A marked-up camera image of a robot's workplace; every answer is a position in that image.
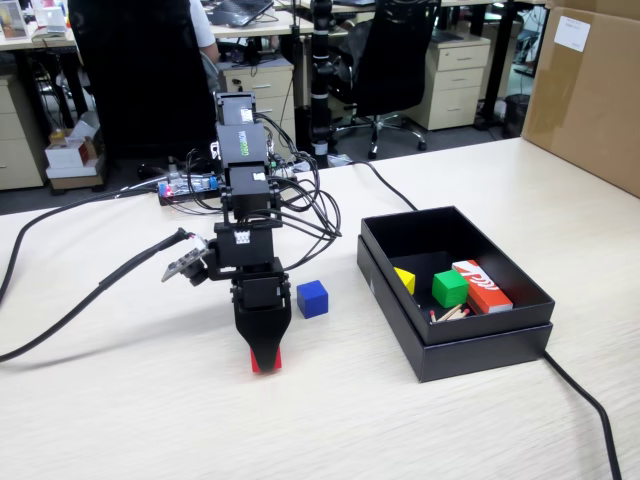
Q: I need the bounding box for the black solid-back office chair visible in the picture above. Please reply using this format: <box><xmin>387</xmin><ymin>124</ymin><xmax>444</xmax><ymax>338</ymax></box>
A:
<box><xmin>67</xmin><ymin>0</ymin><xmax>216</xmax><ymax>161</ymax></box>

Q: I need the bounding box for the black laptop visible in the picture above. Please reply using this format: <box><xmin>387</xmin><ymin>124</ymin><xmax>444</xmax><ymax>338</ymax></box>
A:
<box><xmin>207</xmin><ymin>0</ymin><xmax>276</xmax><ymax>28</ymax></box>

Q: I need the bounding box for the green wooden cube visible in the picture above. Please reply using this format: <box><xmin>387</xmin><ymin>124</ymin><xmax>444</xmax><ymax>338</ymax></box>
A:
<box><xmin>431</xmin><ymin>269</ymin><xmax>470</xmax><ymax>309</ymax></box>

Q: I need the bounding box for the black trash bin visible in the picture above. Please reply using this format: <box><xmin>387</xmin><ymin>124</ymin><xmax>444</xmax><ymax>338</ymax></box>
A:
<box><xmin>502</xmin><ymin>93</ymin><xmax>532</xmax><ymax>140</ymax></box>

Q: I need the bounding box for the orange white matchbox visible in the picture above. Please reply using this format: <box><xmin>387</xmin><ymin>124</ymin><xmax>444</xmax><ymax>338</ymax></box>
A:
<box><xmin>451</xmin><ymin>259</ymin><xmax>515</xmax><ymax>315</ymax></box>

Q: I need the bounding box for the black open box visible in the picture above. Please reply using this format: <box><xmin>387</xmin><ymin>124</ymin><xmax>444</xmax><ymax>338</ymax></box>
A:
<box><xmin>355</xmin><ymin>234</ymin><xmax>554</xmax><ymax>384</ymax></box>

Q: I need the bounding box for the white box with red print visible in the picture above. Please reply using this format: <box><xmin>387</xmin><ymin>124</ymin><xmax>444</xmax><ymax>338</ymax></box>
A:
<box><xmin>44</xmin><ymin>133</ymin><xmax>100</xmax><ymax>170</ymax></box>

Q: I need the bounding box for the black vertical pole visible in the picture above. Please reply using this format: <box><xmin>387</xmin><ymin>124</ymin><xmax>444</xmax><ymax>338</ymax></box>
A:
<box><xmin>308</xmin><ymin>0</ymin><xmax>335</xmax><ymax>170</ymax></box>

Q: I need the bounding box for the yellow wooden wedge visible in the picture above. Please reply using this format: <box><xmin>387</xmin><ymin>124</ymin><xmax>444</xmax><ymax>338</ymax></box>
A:
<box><xmin>393</xmin><ymin>266</ymin><xmax>417</xmax><ymax>296</ymax></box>

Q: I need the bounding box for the black cardboard box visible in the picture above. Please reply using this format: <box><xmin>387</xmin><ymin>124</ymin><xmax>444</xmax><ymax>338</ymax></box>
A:
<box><xmin>359</xmin><ymin>204</ymin><xmax>557</xmax><ymax>346</ymax></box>

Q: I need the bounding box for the robot controller board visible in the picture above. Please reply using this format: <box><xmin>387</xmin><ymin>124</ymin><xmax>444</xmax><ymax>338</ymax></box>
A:
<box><xmin>157</xmin><ymin>172</ymin><xmax>224</xmax><ymax>206</ymax></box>

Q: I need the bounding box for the red wooden cube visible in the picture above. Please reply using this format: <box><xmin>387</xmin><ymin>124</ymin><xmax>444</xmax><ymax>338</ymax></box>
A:
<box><xmin>249</xmin><ymin>346</ymin><xmax>284</xmax><ymax>375</ymax></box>

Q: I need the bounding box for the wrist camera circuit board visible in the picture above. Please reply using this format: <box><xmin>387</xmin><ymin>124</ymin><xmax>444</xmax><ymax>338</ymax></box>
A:
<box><xmin>160</xmin><ymin>244</ymin><xmax>211</xmax><ymax>287</ymax></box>

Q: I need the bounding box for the black mesh office chair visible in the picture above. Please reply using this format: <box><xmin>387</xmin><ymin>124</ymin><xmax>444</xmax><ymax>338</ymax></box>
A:
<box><xmin>329</xmin><ymin>0</ymin><xmax>444</xmax><ymax>160</ymax></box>

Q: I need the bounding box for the small white desk box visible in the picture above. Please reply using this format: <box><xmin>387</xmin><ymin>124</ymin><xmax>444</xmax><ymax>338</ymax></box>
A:
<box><xmin>43</xmin><ymin>8</ymin><xmax>69</xmax><ymax>34</ymax></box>

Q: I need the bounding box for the white paper label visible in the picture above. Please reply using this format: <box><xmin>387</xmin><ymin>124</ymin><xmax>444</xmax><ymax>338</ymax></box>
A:
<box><xmin>553</xmin><ymin>14</ymin><xmax>592</xmax><ymax>51</ymax></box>

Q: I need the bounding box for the beige drawer pedestal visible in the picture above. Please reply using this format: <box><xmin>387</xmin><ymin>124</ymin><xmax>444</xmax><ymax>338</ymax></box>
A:
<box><xmin>218</xmin><ymin>62</ymin><xmax>296</xmax><ymax>151</ymax></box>
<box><xmin>402</xmin><ymin>35</ymin><xmax>492</xmax><ymax>132</ymax></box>

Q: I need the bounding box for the blue wooden cube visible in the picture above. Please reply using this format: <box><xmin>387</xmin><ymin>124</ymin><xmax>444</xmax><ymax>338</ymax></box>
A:
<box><xmin>296</xmin><ymin>279</ymin><xmax>330</xmax><ymax>319</ymax></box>

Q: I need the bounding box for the desk picture frame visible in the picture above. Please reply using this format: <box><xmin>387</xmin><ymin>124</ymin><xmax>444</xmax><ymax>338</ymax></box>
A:
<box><xmin>0</xmin><ymin>0</ymin><xmax>30</xmax><ymax>41</ymax></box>

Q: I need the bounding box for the beige drawer cabinet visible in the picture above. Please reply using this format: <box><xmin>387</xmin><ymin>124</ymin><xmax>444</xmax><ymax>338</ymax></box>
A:
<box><xmin>0</xmin><ymin>74</ymin><xmax>49</xmax><ymax>192</ymax></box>

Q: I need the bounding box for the white office desk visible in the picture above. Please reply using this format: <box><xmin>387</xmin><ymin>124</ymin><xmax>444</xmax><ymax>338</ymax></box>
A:
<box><xmin>0</xmin><ymin>27</ymin><xmax>96</xmax><ymax>131</ymax></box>
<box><xmin>209</xmin><ymin>7</ymin><xmax>351</xmax><ymax>39</ymax></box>

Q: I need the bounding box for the person in white shirt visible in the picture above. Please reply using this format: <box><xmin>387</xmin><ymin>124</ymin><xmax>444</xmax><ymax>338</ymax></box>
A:
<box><xmin>189</xmin><ymin>0</ymin><xmax>221</xmax><ymax>64</ymax></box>

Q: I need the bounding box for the thick black camera cable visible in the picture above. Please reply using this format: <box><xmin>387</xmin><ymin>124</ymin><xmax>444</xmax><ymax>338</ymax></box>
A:
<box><xmin>0</xmin><ymin>182</ymin><xmax>199</xmax><ymax>364</ymax></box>

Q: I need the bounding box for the large brown cardboard box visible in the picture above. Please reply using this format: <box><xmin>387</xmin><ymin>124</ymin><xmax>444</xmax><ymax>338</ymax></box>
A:
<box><xmin>519</xmin><ymin>0</ymin><xmax>640</xmax><ymax>199</ymax></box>

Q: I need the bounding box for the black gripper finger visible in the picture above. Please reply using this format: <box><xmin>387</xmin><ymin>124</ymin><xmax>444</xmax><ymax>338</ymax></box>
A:
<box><xmin>234</xmin><ymin>310</ymin><xmax>292</xmax><ymax>372</ymax></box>

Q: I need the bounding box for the black-legged office desk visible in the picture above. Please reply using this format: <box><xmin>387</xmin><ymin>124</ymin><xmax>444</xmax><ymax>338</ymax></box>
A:
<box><xmin>439</xmin><ymin>0</ymin><xmax>549</xmax><ymax>132</ymax></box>

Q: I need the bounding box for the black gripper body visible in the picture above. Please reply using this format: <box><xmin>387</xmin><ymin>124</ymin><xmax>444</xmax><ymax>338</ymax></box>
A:
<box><xmin>229</xmin><ymin>272</ymin><xmax>291</xmax><ymax>316</ymax></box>

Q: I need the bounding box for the black power cable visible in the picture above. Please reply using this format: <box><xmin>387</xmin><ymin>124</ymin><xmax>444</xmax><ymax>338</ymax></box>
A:
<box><xmin>327</xmin><ymin>159</ymin><xmax>624</xmax><ymax>480</ymax></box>

